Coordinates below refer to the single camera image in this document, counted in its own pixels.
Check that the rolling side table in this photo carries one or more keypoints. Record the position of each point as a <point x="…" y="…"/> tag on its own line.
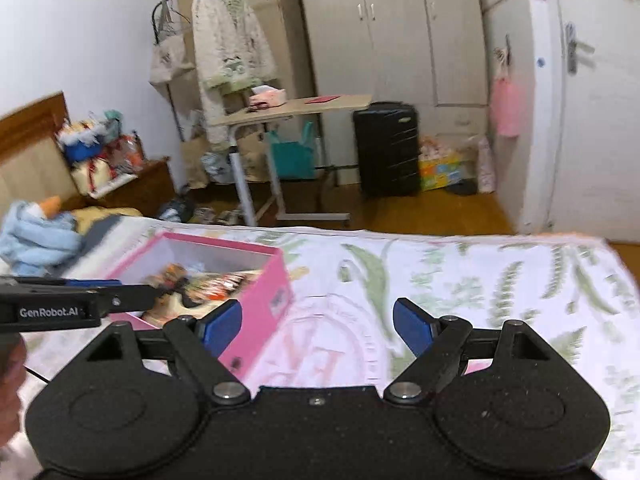
<point x="290" y="107"/>

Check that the person's left hand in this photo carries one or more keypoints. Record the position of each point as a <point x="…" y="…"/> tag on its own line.
<point x="11" y="385"/>

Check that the white and pink bag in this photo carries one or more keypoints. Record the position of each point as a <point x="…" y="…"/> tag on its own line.
<point x="486" y="167"/>

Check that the beige snack bag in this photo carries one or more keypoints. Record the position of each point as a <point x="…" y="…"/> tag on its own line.
<point x="165" y="312"/>

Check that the pink cardboard box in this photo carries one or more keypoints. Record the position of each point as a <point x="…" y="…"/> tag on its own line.
<point x="265" y="290"/>

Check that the white door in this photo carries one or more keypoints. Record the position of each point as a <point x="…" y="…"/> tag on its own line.
<point x="590" y="160"/>

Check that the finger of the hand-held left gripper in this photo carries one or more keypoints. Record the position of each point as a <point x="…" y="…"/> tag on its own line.
<point x="90" y="283"/>
<point x="130" y="300"/>

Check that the pink tissue box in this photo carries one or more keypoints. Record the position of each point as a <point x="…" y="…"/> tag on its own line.
<point x="269" y="97"/>

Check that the blue and white plush bag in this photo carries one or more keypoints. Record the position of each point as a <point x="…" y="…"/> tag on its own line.
<point x="82" y="142"/>

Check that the wooden headboard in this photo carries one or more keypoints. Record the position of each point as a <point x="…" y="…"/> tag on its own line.
<point x="30" y="155"/>

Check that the white tote bag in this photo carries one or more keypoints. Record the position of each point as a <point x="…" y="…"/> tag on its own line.
<point x="170" y="60"/>

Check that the cream gift box red ribbon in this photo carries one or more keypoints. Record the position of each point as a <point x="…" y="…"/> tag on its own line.
<point x="92" y="177"/>

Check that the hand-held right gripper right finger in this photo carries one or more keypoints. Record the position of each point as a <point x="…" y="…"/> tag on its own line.
<point x="412" y="327"/>

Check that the teal bag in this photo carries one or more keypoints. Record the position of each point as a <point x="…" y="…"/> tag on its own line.
<point x="292" y="157"/>

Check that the red booklet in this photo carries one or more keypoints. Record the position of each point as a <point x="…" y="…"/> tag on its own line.
<point x="322" y="99"/>

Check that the orange drink bottle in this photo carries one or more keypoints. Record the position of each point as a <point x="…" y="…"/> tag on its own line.
<point x="135" y="152"/>

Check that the white goose plush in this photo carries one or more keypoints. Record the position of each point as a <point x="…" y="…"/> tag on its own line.
<point x="47" y="206"/>

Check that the brown paper bag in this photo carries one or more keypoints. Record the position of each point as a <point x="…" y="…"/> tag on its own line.
<point x="195" y="165"/>

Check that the white printed plastic bag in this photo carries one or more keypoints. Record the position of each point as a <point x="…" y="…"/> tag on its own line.
<point x="217" y="167"/>

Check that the black suitcase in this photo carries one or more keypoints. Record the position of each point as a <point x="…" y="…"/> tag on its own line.
<point x="387" y="150"/>

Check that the wooden nightstand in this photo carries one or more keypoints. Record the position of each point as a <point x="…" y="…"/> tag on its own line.
<point x="145" y="185"/>

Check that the colourful cardboard box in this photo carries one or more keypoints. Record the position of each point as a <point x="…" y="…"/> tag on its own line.
<point x="445" y="167"/>

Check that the pair of shoes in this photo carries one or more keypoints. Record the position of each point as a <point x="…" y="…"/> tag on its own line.
<point x="220" y="216"/>

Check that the black clothes rack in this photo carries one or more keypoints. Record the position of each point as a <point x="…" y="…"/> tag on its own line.
<point x="159" y="10"/>

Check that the white wardrobe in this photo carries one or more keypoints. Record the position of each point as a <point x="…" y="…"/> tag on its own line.
<point x="400" y="35"/>

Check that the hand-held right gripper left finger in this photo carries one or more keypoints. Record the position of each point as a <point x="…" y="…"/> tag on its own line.
<point x="222" y="327"/>

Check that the large black biscuit packet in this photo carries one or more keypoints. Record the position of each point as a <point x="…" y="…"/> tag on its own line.
<point x="200" y="302"/>

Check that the light blue fleece blanket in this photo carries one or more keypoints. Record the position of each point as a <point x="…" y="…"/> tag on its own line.
<point x="35" y="245"/>

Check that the white fluffy cardigan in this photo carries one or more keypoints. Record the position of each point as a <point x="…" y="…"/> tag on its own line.
<point x="232" y="50"/>

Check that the pink hanging bag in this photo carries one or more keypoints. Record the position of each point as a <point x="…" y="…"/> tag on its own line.
<point x="507" y="107"/>

